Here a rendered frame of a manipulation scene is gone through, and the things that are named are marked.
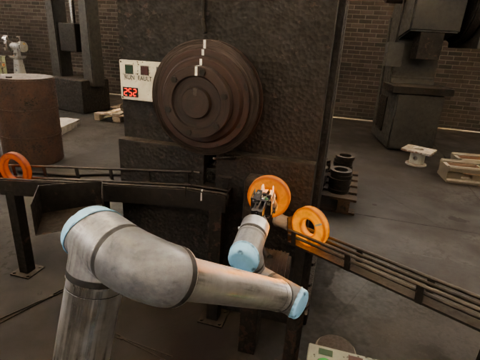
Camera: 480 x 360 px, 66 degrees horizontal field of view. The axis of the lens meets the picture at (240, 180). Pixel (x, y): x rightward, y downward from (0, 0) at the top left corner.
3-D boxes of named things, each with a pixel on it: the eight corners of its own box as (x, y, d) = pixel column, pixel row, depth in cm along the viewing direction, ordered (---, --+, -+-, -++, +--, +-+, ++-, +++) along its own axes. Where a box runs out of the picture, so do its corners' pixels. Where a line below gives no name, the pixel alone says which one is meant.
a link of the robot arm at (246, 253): (228, 274, 110) (223, 250, 105) (241, 244, 120) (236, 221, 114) (259, 278, 107) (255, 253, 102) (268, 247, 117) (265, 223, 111)
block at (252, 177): (246, 218, 177) (250, 171, 169) (263, 221, 175) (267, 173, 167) (241, 228, 167) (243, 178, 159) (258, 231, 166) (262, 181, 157)
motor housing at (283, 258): (238, 332, 184) (244, 237, 165) (281, 343, 179) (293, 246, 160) (230, 351, 172) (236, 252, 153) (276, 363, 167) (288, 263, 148)
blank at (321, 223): (305, 247, 148) (300, 250, 146) (291, 210, 149) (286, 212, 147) (336, 241, 136) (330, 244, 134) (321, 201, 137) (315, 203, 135)
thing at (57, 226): (58, 318, 187) (38, 185, 161) (113, 308, 195) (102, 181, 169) (53, 348, 169) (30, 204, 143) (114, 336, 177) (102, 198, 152)
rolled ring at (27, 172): (22, 153, 192) (27, 151, 195) (-6, 153, 197) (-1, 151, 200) (31, 186, 198) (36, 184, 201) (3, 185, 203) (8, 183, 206)
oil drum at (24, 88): (33, 148, 441) (22, 71, 409) (76, 155, 427) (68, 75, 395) (-11, 163, 388) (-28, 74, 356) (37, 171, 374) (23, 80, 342)
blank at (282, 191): (248, 173, 138) (246, 176, 135) (291, 176, 134) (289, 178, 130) (250, 212, 143) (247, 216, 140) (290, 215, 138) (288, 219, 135)
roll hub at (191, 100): (168, 131, 158) (168, 62, 148) (231, 139, 151) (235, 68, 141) (162, 134, 153) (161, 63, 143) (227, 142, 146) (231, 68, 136)
